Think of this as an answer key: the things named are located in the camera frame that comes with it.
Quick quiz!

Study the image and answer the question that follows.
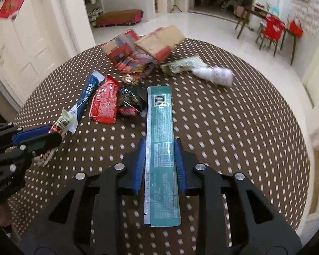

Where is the black snack wrapper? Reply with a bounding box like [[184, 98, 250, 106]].
[[117, 74, 149, 119]]

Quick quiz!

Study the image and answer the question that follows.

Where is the green white wrapper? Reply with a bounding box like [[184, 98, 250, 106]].
[[160, 56, 202, 74]]

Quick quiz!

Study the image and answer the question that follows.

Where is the red upholstered bench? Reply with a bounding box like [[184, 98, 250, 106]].
[[96, 9, 144, 27]]

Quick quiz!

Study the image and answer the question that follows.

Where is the large brown cardboard box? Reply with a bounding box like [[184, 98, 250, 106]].
[[135, 26, 185, 62]]

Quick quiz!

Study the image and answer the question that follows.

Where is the red striped snack wrapper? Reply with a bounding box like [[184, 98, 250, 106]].
[[115, 53, 159, 79]]

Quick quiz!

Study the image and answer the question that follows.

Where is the red white print snack wrapper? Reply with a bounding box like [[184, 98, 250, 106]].
[[89, 75, 122, 124]]

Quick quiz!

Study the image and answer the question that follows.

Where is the small red printed cardboard box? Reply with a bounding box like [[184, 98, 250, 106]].
[[101, 29, 140, 66]]

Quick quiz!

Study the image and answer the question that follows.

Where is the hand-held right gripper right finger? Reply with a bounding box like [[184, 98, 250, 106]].
[[174, 137, 302, 255]]

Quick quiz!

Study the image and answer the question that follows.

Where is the red paper door decoration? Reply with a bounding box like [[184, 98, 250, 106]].
[[0, 0, 27, 21]]

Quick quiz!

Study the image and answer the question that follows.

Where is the small white bottle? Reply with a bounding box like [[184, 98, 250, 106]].
[[193, 65, 234, 87]]

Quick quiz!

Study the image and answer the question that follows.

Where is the wooden dining table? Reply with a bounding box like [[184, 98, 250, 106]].
[[235, 7, 300, 65]]

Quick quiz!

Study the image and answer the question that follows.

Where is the white shoe rack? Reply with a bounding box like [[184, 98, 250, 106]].
[[81, 0, 105, 26]]

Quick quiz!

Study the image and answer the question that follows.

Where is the wooden chair red cover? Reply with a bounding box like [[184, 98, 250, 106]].
[[256, 15, 286, 57]]

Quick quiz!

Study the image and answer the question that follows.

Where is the long teal wrapper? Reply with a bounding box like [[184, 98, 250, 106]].
[[144, 86, 182, 227]]

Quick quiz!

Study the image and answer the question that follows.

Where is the white panel door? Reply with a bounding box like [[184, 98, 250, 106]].
[[0, 0, 57, 107]]

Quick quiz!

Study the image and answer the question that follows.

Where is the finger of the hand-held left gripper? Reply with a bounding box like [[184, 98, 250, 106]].
[[0, 122, 53, 149], [0, 131, 62, 174]]

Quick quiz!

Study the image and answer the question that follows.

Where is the group of wall certificates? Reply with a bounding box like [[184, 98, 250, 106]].
[[307, 0, 319, 35]]

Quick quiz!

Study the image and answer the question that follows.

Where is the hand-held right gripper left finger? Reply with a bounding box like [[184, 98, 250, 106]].
[[19, 138, 147, 255]]

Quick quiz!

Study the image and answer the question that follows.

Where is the blue white packet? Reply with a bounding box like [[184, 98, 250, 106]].
[[69, 70, 106, 128]]

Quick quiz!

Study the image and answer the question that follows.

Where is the red white checked wrapper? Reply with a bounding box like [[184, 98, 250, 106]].
[[38, 109, 78, 166]]

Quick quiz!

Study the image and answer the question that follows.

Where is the brown polka dot tablecloth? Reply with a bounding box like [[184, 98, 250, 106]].
[[9, 38, 312, 255]]

